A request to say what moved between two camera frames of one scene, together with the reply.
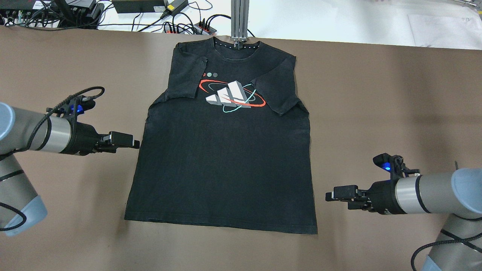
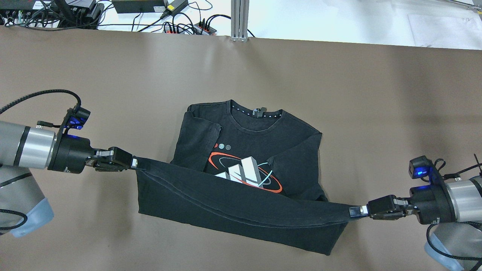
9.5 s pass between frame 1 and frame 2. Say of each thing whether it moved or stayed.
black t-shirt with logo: moved
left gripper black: moved
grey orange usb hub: stayed
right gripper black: moved
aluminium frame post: stayed
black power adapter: stayed
